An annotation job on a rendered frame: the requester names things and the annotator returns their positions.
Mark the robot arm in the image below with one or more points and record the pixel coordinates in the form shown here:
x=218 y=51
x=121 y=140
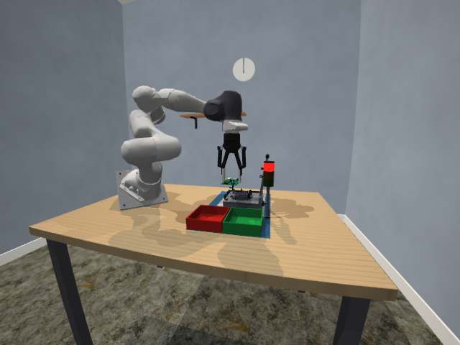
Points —
x=153 y=146

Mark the red open-top bin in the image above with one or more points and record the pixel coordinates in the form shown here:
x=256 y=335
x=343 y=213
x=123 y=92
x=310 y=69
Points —
x=213 y=215

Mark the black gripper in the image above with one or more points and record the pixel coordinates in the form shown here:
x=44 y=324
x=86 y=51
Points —
x=231 y=145

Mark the green bin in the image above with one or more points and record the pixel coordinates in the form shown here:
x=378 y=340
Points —
x=248 y=217

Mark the green circuit board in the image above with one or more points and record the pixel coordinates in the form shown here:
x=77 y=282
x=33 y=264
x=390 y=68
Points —
x=230 y=181

